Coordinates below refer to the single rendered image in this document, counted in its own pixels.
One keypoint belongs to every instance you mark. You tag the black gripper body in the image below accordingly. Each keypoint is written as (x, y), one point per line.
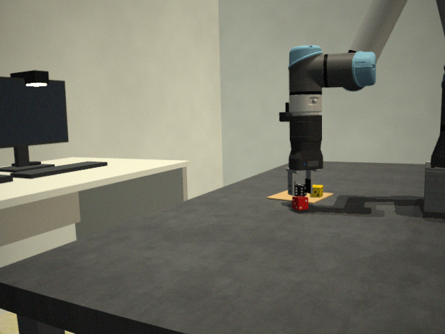
(302, 113)

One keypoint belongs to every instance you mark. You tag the tan square mat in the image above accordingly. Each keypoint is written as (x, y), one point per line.
(286, 197)

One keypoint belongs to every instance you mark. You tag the yellow die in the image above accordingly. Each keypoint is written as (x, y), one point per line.
(317, 191)

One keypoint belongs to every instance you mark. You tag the black die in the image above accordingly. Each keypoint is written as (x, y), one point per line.
(300, 190)

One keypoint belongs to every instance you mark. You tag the red die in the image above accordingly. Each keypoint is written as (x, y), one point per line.
(300, 202)

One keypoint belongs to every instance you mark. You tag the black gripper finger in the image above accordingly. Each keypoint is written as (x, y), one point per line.
(309, 180)
(291, 182)

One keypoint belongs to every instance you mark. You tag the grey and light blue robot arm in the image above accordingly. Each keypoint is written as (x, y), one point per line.
(310, 70)

